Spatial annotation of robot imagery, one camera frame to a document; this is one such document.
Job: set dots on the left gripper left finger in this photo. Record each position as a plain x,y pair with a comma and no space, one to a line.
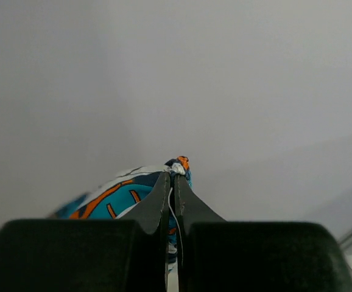
127,254

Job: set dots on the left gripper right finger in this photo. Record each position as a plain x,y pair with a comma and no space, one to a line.
219,255

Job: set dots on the colourful patterned shorts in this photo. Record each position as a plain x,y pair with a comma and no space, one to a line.
119,196

